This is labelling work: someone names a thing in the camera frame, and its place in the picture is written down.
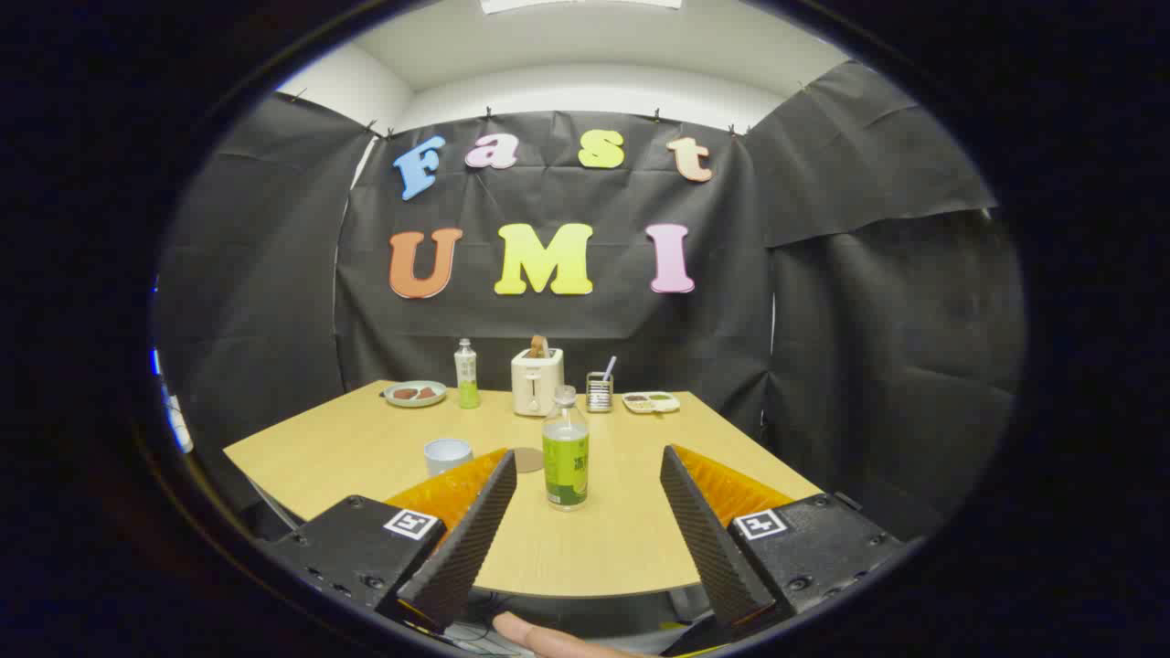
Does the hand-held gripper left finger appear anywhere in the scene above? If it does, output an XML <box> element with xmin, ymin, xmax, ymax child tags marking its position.
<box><xmin>261</xmin><ymin>446</ymin><xmax>518</xmax><ymax>636</ymax></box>

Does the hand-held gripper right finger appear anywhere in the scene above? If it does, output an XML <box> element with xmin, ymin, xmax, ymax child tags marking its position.
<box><xmin>660</xmin><ymin>444</ymin><xmax>906</xmax><ymax>631</ymax></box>

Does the white cup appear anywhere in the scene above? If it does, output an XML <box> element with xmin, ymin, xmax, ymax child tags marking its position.
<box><xmin>423</xmin><ymin>438</ymin><xmax>474</xmax><ymax>478</ymax></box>

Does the green label juice bottle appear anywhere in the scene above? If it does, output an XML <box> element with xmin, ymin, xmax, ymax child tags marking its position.
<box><xmin>542</xmin><ymin>385</ymin><xmax>590</xmax><ymax>511</ymax></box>

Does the slim white green drink bottle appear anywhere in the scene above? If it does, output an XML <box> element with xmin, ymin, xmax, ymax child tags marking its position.
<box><xmin>454</xmin><ymin>338</ymin><xmax>481</xmax><ymax>409</ymax></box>

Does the wooden table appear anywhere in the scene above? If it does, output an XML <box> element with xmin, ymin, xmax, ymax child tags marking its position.
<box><xmin>223</xmin><ymin>380</ymin><xmax>824</xmax><ymax>600</ymax></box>

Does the white toaster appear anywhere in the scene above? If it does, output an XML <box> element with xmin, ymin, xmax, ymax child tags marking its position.
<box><xmin>511</xmin><ymin>348</ymin><xmax>565</xmax><ymax>418</ymax></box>

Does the ceiling light panel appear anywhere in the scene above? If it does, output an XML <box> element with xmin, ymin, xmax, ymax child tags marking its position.
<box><xmin>481</xmin><ymin>0</ymin><xmax>683</xmax><ymax>14</ymax></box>

